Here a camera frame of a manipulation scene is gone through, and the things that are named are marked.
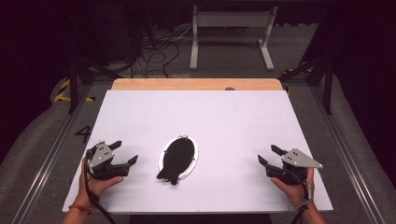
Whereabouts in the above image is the person's right hand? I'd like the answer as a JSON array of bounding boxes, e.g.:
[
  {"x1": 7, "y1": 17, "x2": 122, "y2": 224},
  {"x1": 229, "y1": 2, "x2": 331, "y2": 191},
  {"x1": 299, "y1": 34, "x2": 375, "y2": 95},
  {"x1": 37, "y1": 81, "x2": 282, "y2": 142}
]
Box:
[{"x1": 270, "y1": 167, "x2": 316, "y2": 209}]

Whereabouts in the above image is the white wrist cord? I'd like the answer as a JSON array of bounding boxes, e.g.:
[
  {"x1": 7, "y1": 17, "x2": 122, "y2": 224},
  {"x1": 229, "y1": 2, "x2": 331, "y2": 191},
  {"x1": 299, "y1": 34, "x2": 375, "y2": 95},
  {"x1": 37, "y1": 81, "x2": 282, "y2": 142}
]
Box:
[{"x1": 287, "y1": 201, "x2": 310, "y2": 213}]

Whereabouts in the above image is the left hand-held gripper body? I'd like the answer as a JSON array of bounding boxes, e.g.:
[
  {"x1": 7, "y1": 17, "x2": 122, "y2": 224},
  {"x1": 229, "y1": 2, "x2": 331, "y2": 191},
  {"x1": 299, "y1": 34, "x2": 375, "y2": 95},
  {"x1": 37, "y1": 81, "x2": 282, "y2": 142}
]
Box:
[{"x1": 85, "y1": 141, "x2": 131, "y2": 181}]

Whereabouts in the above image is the tangle of black floor cables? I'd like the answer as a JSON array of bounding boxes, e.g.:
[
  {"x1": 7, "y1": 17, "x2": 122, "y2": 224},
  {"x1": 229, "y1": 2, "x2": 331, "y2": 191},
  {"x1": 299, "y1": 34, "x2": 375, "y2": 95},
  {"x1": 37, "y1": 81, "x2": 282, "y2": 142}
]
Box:
[{"x1": 129, "y1": 26, "x2": 200, "y2": 78}]

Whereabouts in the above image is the white table sheet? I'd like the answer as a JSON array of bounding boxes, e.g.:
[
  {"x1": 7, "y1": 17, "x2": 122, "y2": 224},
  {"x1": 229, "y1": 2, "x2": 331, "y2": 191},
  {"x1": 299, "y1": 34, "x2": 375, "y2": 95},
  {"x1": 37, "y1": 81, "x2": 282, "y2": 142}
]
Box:
[{"x1": 62, "y1": 90, "x2": 334, "y2": 215}]

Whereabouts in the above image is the aluminium floor rail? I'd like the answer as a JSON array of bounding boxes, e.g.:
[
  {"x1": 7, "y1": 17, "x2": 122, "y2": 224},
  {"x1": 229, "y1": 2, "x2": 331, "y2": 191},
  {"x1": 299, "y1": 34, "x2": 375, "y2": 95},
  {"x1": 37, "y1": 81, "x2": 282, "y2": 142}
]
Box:
[
  {"x1": 311, "y1": 85, "x2": 388, "y2": 224},
  {"x1": 11, "y1": 83, "x2": 94, "y2": 224}
]

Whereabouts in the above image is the person's left hand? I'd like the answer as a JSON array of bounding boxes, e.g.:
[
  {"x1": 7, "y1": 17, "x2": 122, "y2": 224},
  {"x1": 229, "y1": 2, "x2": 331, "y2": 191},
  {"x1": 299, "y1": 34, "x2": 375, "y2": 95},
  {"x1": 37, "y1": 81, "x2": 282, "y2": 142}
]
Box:
[{"x1": 74, "y1": 156, "x2": 124, "y2": 209}]

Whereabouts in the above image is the wooden table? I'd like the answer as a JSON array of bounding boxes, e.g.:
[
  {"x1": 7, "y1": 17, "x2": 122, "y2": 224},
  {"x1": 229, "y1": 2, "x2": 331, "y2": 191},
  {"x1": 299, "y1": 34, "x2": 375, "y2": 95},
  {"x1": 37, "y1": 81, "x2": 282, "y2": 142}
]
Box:
[{"x1": 111, "y1": 77, "x2": 284, "y2": 91}]

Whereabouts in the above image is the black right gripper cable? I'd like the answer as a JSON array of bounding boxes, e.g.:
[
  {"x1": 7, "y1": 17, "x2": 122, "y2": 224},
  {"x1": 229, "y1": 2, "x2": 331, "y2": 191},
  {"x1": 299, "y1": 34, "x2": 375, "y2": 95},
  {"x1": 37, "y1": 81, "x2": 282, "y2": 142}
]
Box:
[{"x1": 288, "y1": 172, "x2": 312, "y2": 224}]

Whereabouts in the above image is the white metal stand frame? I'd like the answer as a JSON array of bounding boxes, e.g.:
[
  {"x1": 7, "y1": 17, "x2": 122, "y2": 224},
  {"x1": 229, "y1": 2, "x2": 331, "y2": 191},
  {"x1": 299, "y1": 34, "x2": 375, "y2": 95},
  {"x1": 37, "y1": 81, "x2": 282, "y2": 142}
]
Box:
[{"x1": 190, "y1": 5, "x2": 278, "y2": 72}]

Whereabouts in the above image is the red wrist bracelet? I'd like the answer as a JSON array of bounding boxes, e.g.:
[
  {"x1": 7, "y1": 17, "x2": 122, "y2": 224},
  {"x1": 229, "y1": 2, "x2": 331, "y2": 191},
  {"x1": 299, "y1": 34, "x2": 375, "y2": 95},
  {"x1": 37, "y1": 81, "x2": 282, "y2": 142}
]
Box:
[{"x1": 68, "y1": 203, "x2": 94, "y2": 216}]

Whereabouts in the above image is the yellow black hazard tape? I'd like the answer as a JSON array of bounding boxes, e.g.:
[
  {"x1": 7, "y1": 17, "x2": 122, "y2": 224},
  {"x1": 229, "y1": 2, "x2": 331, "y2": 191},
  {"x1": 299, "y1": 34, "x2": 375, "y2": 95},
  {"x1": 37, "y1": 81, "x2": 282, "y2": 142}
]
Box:
[
  {"x1": 280, "y1": 61, "x2": 315, "y2": 77},
  {"x1": 53, "y1": 78, "x2": 96, "y2": 104}
]

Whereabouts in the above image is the black metal stand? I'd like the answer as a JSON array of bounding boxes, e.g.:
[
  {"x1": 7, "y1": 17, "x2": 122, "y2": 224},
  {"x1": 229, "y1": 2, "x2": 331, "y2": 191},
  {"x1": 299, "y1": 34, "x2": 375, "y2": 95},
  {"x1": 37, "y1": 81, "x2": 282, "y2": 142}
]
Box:
[
  {"x1": 277, "y1": 57, "x2": 336, "y2": 116},
  {"x1": 64, "y1": 8, "x2": 124, "y2": 116}
]

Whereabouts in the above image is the oval silver picture frame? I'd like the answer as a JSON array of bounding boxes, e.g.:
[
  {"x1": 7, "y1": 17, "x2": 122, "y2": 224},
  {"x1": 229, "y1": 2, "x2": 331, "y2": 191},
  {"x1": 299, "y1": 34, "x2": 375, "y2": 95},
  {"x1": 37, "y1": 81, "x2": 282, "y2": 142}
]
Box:
[{"x1": 156, "y1": 134, "x2": 200, "y2": 187}]

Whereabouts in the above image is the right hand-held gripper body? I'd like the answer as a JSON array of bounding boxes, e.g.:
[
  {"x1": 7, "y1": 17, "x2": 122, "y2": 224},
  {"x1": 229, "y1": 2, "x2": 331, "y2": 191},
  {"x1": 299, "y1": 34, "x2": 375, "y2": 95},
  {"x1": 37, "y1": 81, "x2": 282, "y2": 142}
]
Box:
[{"x1": 264, "y1": 147, "x2": 324, "y2": 187}]

